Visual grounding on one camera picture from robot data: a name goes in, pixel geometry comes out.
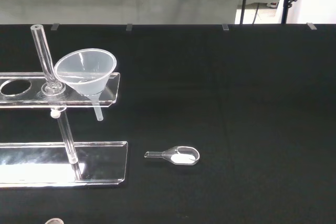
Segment black floor cable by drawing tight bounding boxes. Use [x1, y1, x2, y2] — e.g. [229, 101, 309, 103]
[253, 2, 261, 24]

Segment black bench cloth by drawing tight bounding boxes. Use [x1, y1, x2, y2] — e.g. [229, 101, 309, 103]
[0, 23, 336, 224]

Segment glass weighing funnel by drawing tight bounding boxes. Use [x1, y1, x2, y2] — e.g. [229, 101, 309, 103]
[144, 145, 200, 166]

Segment clear acrylic funnel stand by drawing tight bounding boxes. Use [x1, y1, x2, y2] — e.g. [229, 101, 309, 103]
[0, 24, 129, 188]

